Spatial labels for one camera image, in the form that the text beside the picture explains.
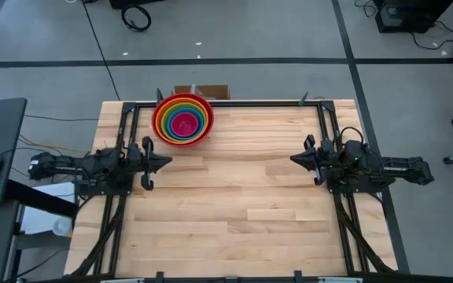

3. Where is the black equipment box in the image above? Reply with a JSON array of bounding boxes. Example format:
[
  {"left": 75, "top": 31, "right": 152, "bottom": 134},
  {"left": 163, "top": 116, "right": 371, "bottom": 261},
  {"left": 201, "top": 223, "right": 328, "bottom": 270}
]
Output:
[{"left": 374, "top": 0, "right": 453, "bottom": 35}]

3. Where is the coiled black cable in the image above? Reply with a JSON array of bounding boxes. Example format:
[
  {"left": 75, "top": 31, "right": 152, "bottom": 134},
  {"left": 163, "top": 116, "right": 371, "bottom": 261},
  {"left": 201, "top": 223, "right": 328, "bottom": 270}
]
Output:
[{"left": 120, "top": 4, "right": 152, "bottom": 33}]

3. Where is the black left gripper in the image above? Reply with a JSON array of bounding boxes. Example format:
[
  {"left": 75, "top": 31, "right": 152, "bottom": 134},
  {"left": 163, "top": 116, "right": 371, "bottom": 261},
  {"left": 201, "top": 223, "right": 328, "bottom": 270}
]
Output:
[{"left": 126, "top": 136, "right": 173, "bottom": 191}]

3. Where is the large orange bowl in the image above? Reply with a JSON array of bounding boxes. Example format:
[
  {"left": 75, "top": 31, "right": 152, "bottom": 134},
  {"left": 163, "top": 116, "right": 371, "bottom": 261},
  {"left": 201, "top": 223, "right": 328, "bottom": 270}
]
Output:
[{"left": 155, "top": 96, "right": 212, "bottom": 144}]

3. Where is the white board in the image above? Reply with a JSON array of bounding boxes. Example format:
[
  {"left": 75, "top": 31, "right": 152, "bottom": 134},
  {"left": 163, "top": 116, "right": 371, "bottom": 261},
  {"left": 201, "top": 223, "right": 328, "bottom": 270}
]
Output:
[{"left": 20, "top": 182, "right": 77, "bottom": 237}]

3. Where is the brown cardboard box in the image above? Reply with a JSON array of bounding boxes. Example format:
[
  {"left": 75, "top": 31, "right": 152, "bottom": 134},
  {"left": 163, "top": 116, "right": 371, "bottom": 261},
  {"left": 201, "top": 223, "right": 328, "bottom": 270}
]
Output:
[{"left": 173, "top": 84, "right": 231, "bottom": 101}]

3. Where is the black desk support beam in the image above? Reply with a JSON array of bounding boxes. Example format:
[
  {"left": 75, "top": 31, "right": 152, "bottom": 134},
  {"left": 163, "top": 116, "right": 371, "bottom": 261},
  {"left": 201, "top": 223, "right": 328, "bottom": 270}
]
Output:
[{"left": 6, "top": 179, "right": 79, "bottom": 218}]

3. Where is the blue bowl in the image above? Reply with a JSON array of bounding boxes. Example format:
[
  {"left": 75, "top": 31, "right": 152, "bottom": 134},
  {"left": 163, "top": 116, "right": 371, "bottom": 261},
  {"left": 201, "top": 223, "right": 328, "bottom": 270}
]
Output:
[{"left": 167, "top": 106, "right": 204, "bottom": 139}]

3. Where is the large red bowl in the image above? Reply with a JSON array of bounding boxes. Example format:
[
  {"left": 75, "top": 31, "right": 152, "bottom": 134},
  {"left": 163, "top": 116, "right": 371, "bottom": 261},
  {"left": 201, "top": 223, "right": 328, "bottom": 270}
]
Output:
[{"left": 151, "top": 92, "right": 215, "bottom": 149}]

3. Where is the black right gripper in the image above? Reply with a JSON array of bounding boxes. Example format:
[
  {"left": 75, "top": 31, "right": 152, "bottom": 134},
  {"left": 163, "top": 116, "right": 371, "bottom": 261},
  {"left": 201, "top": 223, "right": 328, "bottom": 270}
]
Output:
[{"left": 289, "top": 134, "right": 336, "bottom": 186}]

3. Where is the black aluminium table frame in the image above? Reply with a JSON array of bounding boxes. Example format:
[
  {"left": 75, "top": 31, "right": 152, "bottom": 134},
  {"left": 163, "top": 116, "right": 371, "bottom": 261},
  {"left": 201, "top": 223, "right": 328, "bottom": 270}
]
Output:
[{"left": 68, "top": 100, "right": 399, "bottom": 283}]

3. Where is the small pink bowl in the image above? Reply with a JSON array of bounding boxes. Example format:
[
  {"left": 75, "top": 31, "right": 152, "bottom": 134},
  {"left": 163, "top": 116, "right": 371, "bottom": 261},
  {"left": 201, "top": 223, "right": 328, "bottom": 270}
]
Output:
[{"left": 171, "top": 112, "right": 201, "bottom": 138}]

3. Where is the yellow cable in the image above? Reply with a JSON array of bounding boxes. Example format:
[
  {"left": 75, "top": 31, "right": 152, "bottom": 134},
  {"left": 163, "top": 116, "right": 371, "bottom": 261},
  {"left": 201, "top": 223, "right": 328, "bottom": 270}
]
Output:
[{"left": 17, "top": 133, "right": 94, "bottom": 154}]

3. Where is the clear plastic cup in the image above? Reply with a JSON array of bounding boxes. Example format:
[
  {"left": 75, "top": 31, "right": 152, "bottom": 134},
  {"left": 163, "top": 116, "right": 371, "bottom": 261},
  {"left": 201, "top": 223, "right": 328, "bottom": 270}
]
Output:
[{"left": 52, "top": 216, "right": 73, "bottom": 237}]

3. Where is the tangled black floor cable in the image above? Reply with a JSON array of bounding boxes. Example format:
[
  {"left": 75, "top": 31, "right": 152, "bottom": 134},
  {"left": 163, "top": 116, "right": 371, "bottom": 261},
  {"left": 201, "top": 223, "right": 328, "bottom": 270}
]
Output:
[{"left": 409, "top": 19, "right": 453, "bottom": 51}]

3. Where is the green bowl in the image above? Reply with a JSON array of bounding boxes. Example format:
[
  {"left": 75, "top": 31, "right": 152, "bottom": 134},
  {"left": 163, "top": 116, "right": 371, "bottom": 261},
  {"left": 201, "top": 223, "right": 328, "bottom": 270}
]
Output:
[{"left": 161, "top": 101, "right": 208, "bottom": 142}]

